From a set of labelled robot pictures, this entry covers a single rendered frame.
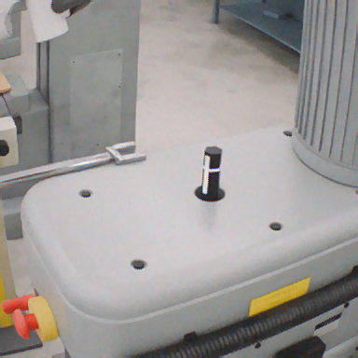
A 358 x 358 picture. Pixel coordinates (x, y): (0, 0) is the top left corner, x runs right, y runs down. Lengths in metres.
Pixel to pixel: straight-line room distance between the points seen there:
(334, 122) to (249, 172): 0.13
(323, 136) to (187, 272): 0.28
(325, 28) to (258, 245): 0.28
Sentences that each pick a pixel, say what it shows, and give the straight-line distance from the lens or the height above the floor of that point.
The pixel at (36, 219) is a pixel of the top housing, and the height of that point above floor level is 1.89.
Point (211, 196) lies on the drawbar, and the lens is 0.81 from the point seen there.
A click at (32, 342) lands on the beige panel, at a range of 3.18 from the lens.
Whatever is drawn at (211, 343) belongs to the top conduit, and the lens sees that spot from 0.73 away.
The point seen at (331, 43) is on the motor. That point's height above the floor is 2.08.
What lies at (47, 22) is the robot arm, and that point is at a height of 1.97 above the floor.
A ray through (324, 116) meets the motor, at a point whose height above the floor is 1.97.
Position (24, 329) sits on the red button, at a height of 1.77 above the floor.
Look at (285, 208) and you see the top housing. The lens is 0.80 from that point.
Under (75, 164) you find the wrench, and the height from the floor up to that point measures 1.90.
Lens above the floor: 2.34
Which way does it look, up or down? 32 degrees down
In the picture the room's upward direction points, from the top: 3 degrees clockwise
